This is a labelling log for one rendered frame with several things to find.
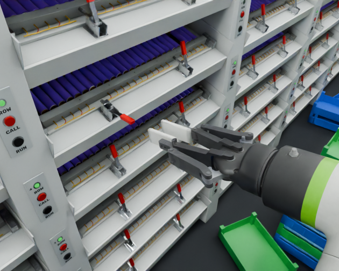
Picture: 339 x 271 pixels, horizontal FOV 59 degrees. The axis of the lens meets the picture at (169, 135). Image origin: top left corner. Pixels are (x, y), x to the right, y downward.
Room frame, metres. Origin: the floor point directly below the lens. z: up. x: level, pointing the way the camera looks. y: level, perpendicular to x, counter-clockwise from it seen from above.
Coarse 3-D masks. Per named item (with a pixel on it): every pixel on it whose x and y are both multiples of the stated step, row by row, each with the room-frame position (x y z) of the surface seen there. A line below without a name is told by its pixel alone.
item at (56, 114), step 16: (176, 48) 0.81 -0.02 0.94; (192, 48) 0.84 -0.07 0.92; (144, 64) 0.71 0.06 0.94; (160, 64) 0.74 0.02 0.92; (112, 80) 0.63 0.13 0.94; (128, 80) 0.65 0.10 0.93; (144, 80) 0.67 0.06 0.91; (80, 96) 0.56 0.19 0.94; (96, 96) 0.57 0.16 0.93; (48, 112) 0.50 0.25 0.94; (64, 112) 0.51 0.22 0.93
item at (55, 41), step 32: (0, 0) 0.54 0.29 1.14; (32, 0) 0.57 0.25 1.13; (64, 0) 0.59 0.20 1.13; (96, 0) 0.61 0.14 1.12; (128, 0) 0.67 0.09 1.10; (160, 0) 0.71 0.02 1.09; (192, 0) 0.75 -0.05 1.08; (224, 0) 0.84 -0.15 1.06; (32, 32) 0.51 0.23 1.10; (64, 32) 0.53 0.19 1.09; (96, 32) 0.53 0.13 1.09; (128, 32) 0.58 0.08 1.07; (160, 32) 0.66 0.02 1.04; (32, 64) 0.43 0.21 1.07; (64, 64) 0.47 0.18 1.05
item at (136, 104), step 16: (192, 32) 0.94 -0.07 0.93; (208, 32) 0.91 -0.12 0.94; (224, 48) 0.87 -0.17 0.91; (176, 64) 0.77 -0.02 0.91; (192, 64) 0.79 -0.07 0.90; (208, 64) 0.81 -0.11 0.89; (160, 80) 0.70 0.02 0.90; (176, 80) 0.71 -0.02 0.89; (192, 80) 0.74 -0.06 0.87; (112, 96) 0.60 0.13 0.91; (128, 96) 0.61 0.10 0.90; (144, 96) 0.63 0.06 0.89; (160, 96) 0.64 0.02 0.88; (80, 112) 0.54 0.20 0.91; (96, 112) 0.55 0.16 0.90; (128, 112) 0.57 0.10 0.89; (144, 112) 0.61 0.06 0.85; (48, 128) 0.48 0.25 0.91; (64, 128) 0.49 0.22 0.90; (80, 128) 0.50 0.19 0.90; (96, 128) 0.50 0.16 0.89; (112, 128) 0.53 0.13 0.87; (48, 144) 0.41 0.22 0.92; (64, 144) 0.45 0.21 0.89; (80, 144) 0.46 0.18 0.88; (64, 160) 0.44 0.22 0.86
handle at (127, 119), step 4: (112, 108) 0.54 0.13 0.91; (112, 112) 0.53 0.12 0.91; (116, 112) 0.53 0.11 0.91; (120, 112) 0.53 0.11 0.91; (120, 116) 0.51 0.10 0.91; (124, 116) 0.51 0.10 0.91; (128, 116) 0.51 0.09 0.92; (124, 120) 0.50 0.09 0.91; (128, 120) 0.50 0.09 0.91; (132, 120) 0.50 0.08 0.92
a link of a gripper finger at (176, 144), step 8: (176, 144) 0.38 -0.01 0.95; (184, 144) 0.38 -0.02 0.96; (184, 152) 0.36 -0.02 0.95; (192, 152) 0.36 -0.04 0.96; (200, 152) 0.35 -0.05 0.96; (208, 152) 0.34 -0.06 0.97; (216, 152) 0.34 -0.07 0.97; (224, 152) 0.33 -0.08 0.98; (200, 160) 0.35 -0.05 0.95; (208, 160) 0.34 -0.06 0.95
